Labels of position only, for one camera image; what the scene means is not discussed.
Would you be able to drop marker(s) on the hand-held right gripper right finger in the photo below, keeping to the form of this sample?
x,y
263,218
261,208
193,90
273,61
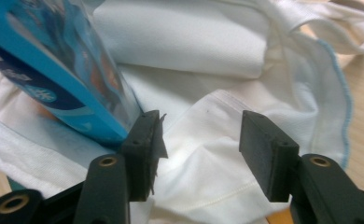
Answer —
x,y
268,158

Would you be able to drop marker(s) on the green and white cloth bag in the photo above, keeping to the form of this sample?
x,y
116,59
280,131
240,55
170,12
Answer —
x,y
208,161

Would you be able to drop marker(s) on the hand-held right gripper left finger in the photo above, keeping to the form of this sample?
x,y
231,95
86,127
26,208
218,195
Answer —
x,y
141,155

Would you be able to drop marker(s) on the folded white cloth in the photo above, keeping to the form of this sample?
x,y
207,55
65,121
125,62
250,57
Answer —
x,y
186,37

